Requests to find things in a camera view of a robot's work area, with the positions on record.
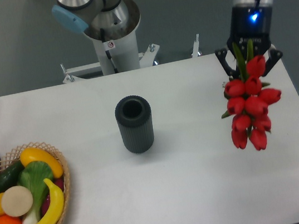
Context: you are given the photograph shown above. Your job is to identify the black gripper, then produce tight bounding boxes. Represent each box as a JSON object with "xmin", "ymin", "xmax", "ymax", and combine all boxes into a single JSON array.
[{"xmin": 214, "ymin": 6, "xmax": 283, "ymax": 77}]

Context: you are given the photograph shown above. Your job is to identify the red tulip bouquet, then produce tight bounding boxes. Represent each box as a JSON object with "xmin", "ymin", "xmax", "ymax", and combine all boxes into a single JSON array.
[{"xmin": 221, "ymin": 40, "xmax": 282, "ymax": 151}]

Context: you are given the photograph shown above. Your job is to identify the dark grey ribbed vase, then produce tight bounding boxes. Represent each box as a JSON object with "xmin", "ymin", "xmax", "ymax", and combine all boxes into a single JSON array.
[{"xmin": 115, "ymin": 95, "xmax": 154, "ymax": 154}]

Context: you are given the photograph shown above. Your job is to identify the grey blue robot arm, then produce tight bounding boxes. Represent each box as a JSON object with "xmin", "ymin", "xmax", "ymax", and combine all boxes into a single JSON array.
[{"xmin": 52, "ymin": 0, "xmax": 283, "ymax": 78}]

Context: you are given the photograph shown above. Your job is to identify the purple eggplant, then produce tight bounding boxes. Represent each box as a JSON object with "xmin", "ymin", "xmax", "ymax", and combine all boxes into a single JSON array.
[{"xmin": 41, "ymin": 177, "xmax": 65, "ymax": 217}]

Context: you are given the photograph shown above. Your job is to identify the yellow squash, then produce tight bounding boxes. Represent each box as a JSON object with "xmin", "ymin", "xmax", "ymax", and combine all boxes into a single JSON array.
[{"xmin": 19, "ymin": 147, "xmax": 64, "ymax": 179}]

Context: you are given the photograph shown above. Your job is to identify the yellow banana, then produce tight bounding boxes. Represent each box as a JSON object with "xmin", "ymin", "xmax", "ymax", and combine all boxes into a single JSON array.
[{"xmin": 37, "ymin": 178, "xmax": 65, "ymax": 224}]

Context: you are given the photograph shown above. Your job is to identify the green bok choy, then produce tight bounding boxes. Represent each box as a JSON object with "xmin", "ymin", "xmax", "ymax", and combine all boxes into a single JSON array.
[{"xmin": 18, "ymin": 161, "xmax": 53, "ymax": 224}]

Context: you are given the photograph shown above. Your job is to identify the green cucumber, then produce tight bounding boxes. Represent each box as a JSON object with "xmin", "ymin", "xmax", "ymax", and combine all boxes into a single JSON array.
[{"xmin": 0, "ymin": 160, "xmax": 24, "ymax": 193}]

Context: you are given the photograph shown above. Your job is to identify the woven wicker basket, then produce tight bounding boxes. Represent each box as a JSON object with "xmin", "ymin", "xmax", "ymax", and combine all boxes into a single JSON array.
[{"xmin": 0, "ymin": 142, "xmax": 71, "ymax": 224}]

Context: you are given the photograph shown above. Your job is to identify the beige round slice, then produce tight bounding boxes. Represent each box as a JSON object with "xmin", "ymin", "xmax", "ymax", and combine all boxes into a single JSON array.
[{"xmin": 1, "ymin": 186, "xmax": 33, "ymax": 217}]

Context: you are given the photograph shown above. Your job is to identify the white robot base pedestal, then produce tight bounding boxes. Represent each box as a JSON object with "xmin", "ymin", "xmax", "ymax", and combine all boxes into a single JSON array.
[{"xmin": 52, "ymin": 0, "xmax": 160, "ymax": 76}]

